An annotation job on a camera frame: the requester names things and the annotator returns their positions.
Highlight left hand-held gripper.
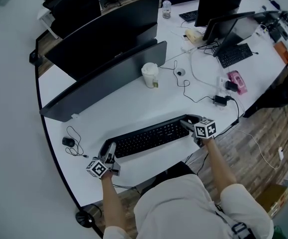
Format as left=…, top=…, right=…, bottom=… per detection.
left=85, top=138, right=122, bottom=179

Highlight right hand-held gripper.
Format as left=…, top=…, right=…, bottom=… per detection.
left=179, top=114, right=217, bottom=148

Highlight black keyboard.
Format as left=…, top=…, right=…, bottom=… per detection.
left=179, top=9, right=199, bottom=22
left=105, top=114, right=192, bottom=159
left=217, top=43, right=254, bottom=69

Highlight person's right forearm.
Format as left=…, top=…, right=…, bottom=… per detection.
left=203, top=137, right=238, bottom=191

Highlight person's left forearm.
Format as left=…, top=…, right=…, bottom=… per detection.
left=100, top=174, right=127, bottom=234

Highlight black power adapter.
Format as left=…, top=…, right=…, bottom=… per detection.
left=213, top=95, right=228, bottom=107

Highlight black computer mouse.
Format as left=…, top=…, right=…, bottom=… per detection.
left=62, top=136, right=75, bottom=148

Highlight person's black trousers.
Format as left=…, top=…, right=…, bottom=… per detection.
left=137, top=161, right=196, bottom=196

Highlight white desk power strip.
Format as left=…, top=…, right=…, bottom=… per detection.
left=217, top=76, right=228, bottom=92

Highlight pink tissue packet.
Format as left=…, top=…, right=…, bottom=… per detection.
left=227, top=70, right=248, bottom=94

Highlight white lidded paper cup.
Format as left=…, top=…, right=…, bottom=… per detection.
left=141, top=62, right=160, bottom=89

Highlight dark grey desk divider panel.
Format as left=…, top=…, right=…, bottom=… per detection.
left=39, top=40, right=168, bottom=123

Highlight person's white shirt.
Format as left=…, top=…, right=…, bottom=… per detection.
left=103, top=174, right=275, bottom=239

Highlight beige tissue box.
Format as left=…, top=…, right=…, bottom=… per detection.
left=185, top=28, right=203, bottom=43

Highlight black mesh office chair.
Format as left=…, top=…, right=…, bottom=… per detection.
left=243, top=42, right=288, bottom=118

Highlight brown cardboard box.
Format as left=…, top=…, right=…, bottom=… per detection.
left=255, top=183, right=288, bottom=219

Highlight large black monitor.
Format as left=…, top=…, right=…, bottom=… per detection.
left=44, top=0, right=161, bottom=81

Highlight orange notebook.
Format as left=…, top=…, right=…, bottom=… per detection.
left=274, top=41, right=288, bottom=64

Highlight clear plastic bottle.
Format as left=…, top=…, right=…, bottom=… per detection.
left=162, top=0, right=172, bottom=19

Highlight black square floor fitting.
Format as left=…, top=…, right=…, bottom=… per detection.
left=29, top=50, right=43, bottom=65

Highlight black laptop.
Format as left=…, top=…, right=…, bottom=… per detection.
left=255, top=10, right=281, bottom=24

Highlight thin black desk cable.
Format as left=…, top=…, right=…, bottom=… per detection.
left=158, top=60, right=216, bottom=104

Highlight black mouse cable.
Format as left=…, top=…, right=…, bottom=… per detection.
left=66, top=125, right=90, bottom=158

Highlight left hand-held gripper cable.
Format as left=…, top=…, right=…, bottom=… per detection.
left=112, top=183, right=137, bottom=190

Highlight thick white desk cable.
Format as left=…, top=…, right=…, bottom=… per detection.
left=181, top=47, right=221, bottom=87

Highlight white floor cable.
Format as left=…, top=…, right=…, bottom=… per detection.
left=233, top=129, right=282, bottom=170

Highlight black curved floor rail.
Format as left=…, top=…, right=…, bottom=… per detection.
left=35, top=37, right=103, bottom=238

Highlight black strap buckle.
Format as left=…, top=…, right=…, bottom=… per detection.
left=230, top=222, right=256, bottom=239

